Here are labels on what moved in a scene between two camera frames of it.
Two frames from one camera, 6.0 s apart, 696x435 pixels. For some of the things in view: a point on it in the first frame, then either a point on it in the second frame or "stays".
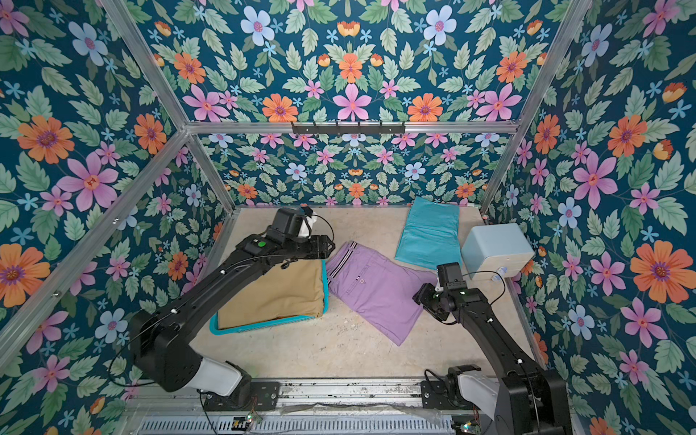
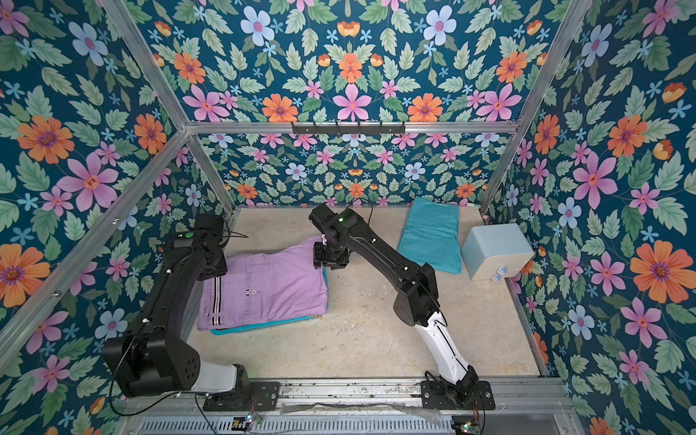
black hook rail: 347,130 stays
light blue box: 493,251 stays
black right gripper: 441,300 to 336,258
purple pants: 377,289 to 265,285
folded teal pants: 430,235 stays
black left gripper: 323,252 to 221,270
